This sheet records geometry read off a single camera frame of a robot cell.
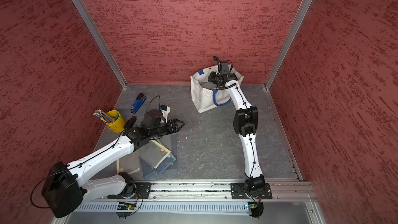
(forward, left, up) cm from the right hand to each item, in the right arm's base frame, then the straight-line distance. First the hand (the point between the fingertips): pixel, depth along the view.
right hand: (212, 79), depth 101 cm
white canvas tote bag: (-14, +5, 0) cm, 15 cm away
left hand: (-36, +19, -1) cm, 40 cm away
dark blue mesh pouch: (-52, +36, -15) cm, 66 cm away
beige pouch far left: (-49, +48, -15) cm, 70 cm away
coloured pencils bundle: (-27, +62, -2) cm, 68 cm away
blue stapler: (-5, +52, -14) cm, 54 cm away
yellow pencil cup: (-29, +58, -9) cm, 65 cm away
